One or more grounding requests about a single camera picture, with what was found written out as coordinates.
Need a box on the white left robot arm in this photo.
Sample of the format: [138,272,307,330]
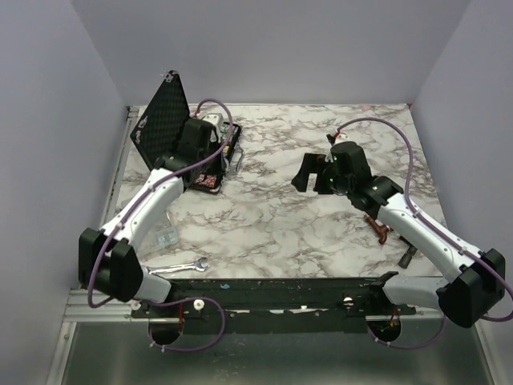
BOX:
[79,114,234,317]

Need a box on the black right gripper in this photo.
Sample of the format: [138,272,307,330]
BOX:
[293,152,353,196]

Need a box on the silver combination wrench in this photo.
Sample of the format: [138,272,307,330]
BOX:
[147,257,210,276]

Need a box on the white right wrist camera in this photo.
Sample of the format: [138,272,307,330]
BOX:
[326,133,349,147]

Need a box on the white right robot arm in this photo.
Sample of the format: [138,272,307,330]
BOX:
[292,141,505,328]

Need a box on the aluminium extrusion rail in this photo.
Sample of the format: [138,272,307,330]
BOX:
[63,290,131,322]

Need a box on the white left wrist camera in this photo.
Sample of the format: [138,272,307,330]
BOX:
[201,113,224,143]

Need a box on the black mounting base plate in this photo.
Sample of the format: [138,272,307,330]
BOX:
[131,278,416,334]

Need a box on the red handled tool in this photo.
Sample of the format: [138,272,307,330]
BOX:
[364,214,390,245]

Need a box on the black poker set case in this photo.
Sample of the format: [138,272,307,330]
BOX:
[130,71,242,194]

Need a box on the clear plastic screw box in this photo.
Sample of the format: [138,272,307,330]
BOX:
[152,217,179,248]

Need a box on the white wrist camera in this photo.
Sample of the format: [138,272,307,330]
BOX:
[326,133,349,147]
[201,113,224,143]

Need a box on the black T-handle tool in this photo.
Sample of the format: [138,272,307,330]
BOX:
[398,236,418,270]

